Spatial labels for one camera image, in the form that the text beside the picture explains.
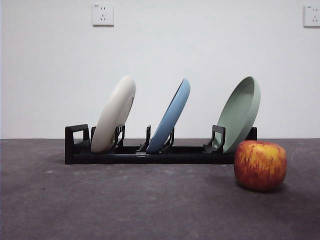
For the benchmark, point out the pale yellow cream plate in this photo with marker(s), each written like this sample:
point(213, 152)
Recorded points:
point(112, 117)

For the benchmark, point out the red yellow apple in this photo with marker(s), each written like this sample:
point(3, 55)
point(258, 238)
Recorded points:
point(260, 166)

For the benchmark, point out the white wall socket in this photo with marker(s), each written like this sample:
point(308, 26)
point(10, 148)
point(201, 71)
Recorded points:
point(312, 16)
point(103, 15)

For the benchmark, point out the green plate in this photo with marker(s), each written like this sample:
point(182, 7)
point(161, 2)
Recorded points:
point(237, 112)

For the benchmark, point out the blue plate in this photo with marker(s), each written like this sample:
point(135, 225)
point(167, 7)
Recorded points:
point(170, 117)

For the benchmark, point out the black plastic plate rack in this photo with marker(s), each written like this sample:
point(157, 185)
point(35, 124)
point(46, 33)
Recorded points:
point(175, 158)

